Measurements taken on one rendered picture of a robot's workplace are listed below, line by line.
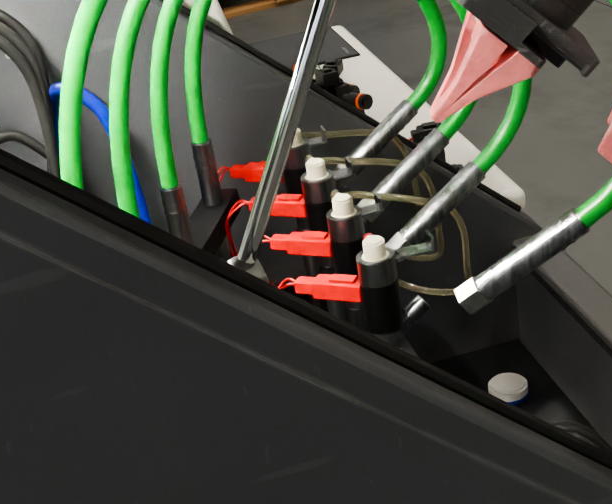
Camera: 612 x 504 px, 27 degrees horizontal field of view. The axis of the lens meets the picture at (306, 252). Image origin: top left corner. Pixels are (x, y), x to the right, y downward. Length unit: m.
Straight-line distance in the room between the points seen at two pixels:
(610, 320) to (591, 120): 2.92
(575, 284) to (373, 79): 0.58
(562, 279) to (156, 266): 0.79
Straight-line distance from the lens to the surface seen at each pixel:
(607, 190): 0.78
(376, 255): 0.89
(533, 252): 0.79
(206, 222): 1.08
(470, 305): 0.81
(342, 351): 0.51
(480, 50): 0.80
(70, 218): 0.46
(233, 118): 1.17
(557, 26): 0.81
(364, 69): 1.74
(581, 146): 3.87
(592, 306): 1.18
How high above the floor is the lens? 1.55
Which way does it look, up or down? 27 degrees down
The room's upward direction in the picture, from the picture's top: 10 degrees counter-clockwise
